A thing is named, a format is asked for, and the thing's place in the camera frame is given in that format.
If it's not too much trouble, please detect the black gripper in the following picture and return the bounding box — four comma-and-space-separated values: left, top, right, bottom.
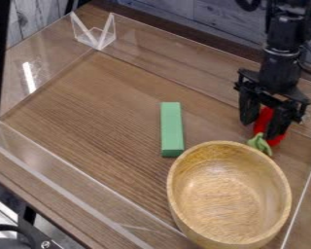
234, 48, 311, 140

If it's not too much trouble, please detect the clear acrylic tray wall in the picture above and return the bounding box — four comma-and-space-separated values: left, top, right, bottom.
0, 124, 195, 249

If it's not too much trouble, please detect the clear acrylic corner bracket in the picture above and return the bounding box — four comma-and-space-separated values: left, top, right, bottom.
70, 13, 116, 51

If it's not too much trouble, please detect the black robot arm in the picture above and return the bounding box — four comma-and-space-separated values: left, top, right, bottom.
235, 0, 311, 140

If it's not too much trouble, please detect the black equipment under table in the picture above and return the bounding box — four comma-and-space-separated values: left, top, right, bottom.
0, 224, 64, 249

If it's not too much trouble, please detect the green rectangular block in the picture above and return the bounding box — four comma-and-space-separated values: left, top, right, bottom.
161, 102, 186, 158

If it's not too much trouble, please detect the wooden oval bowl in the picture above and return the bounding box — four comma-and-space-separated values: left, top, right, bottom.
166, 141, 292, 249

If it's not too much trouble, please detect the red plush strawberry toy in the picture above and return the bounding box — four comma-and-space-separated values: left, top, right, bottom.
246, 107, 286, 157

